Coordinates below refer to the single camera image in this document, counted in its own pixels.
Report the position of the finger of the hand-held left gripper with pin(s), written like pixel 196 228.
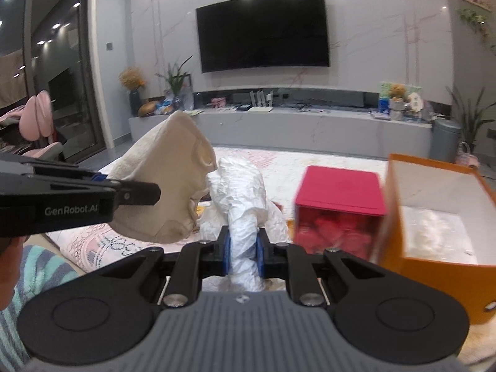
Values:
pixel 135 193

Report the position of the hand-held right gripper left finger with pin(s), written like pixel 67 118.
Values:
pixel 226 254

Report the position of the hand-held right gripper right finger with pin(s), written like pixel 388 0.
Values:
pixel 260 257

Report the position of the beige cloth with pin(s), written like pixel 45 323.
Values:
pixel 170 151

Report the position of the white fluffy cloth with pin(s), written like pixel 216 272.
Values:
pixel 434 232

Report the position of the orange cardboard box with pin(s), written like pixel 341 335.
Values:
pixel 434 290

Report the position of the pink chair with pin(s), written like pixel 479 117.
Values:
pixel 38 112

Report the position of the brown bread loaf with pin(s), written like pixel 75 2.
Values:
pixel 148 108

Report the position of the blue snack bags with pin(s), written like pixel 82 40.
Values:
pixel 166 106

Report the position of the red box with clear window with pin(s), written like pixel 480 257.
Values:
pixel 341 190

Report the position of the dried yellow flowers in vase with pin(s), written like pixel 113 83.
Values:
pixel 133 79

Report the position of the green plant in glass vase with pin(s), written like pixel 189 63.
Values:
pixel 176 81

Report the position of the small pink box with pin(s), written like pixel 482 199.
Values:
pixel 219 102

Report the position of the grey television cabinet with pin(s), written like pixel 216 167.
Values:
pixel 290 131

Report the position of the glass sliding door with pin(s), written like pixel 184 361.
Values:
pixel 58 66

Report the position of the white router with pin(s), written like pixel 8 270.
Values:
pixel 261 100

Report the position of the green gift box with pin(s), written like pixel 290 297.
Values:
pixel 384 99

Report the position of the brown teddy plush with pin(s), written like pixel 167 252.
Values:
pixel 397 92

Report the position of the grey trash bin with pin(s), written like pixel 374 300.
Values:
pixel 445 141

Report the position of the white round mask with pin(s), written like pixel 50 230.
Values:
pixel 415 101

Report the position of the pink basket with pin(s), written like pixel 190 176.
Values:
pixel 467 158

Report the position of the tall potted green plant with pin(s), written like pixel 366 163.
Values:
pixel 471 120

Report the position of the hanging green vine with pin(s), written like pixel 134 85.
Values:
pixel 474 19

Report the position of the black wall television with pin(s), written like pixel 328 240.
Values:
pixel 263 31

